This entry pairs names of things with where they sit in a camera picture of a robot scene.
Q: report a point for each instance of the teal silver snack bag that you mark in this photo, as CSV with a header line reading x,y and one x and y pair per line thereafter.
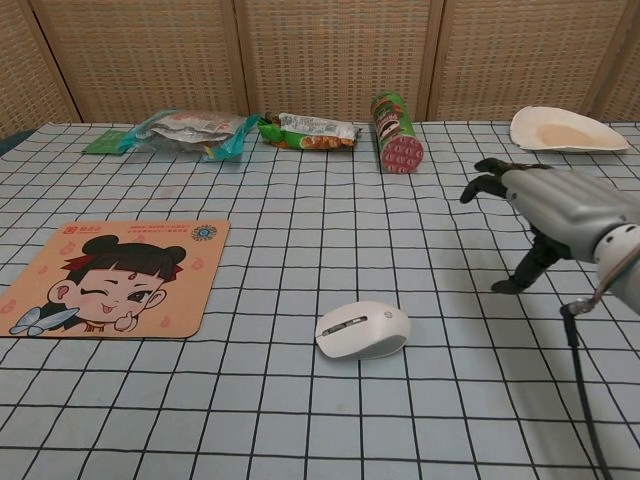
x,y
195,132

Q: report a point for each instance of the green chips can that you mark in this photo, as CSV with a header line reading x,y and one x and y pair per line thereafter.
x,y
395,135

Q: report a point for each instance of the small green packet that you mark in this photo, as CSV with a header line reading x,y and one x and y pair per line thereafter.
x,y
104,142

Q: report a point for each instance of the blue grid tablecloth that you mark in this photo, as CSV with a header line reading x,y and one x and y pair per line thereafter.
x,y
250,400

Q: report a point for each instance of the woven rattan folding screen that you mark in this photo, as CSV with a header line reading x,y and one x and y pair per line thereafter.
x,y
320,55

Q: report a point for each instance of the green orange snack packet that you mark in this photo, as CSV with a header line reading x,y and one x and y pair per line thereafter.
x,y
310,132

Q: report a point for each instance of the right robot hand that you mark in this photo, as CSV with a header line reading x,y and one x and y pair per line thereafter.
x,y
560,205

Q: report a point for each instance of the white paper plate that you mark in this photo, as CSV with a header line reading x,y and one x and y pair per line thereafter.
x,y
565,132

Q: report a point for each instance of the white computer mouse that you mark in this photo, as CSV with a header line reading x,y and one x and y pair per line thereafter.
x,y
362,330

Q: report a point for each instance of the cartoon face mouse pad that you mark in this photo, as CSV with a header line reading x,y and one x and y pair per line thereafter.
x,y
115,280

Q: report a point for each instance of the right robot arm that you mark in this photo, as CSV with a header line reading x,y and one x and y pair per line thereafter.
x,y
622,260

